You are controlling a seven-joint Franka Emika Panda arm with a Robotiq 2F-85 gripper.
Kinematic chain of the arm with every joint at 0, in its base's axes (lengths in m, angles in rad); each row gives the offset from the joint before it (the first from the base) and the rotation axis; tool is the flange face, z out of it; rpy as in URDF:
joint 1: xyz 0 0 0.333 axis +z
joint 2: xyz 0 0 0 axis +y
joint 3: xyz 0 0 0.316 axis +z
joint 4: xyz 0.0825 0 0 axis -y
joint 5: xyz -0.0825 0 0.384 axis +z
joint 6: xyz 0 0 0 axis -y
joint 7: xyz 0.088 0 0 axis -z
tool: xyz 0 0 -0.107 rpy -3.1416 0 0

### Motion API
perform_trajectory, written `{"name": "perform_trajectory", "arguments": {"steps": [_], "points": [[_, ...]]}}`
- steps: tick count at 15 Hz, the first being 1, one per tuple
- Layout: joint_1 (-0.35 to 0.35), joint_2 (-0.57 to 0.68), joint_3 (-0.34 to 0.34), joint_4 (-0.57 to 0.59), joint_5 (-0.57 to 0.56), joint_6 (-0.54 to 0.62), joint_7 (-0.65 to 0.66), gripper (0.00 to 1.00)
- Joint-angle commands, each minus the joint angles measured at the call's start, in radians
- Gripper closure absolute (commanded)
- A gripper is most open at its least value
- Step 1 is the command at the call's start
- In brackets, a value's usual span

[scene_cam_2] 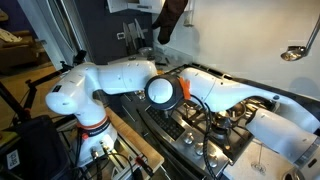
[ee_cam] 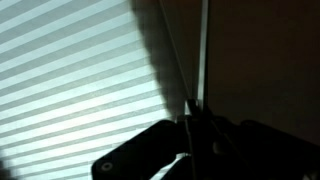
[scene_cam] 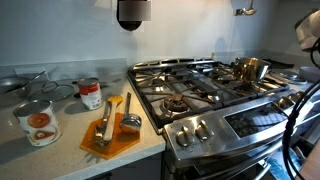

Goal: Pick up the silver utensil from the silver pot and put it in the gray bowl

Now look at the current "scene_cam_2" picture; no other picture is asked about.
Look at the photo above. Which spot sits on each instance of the black camera tripod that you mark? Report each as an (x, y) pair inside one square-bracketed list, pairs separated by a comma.
[(26, 96)]

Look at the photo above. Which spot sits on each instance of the silver hanging ladle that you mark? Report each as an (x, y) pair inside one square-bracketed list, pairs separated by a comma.
[(293, 53)]

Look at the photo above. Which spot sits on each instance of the red black clamp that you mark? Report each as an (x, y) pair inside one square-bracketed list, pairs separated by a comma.
[(143, 165)]

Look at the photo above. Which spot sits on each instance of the wooden table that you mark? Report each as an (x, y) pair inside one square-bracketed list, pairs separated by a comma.
[(140, 143)]

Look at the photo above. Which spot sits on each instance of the brown sofa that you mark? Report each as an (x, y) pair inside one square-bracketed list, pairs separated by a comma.
[(16, 53)]

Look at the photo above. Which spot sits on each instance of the white wall cabinet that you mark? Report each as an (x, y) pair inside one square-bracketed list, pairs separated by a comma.
[(133, 5)]

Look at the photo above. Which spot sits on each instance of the wall-mounted kitchen knife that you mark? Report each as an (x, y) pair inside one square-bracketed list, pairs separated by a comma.
[(132, 33), (139, 30), (125, 31)]

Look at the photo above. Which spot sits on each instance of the silver range knob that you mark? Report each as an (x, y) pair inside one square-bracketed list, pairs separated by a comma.
[(142, 95), (188, 138), (214, 162), (199, 149)]

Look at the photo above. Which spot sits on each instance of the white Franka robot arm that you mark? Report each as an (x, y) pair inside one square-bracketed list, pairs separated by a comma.
[(116, 78)]

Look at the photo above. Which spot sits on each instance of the stainless steel gas range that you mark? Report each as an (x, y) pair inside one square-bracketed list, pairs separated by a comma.
[(166, 123)]

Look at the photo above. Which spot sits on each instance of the white QR code label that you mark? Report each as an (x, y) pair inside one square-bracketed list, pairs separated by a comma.
[(13, 160)]

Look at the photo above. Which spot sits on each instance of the white wall switch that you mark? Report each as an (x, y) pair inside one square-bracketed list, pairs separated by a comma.
[(120, 35)]

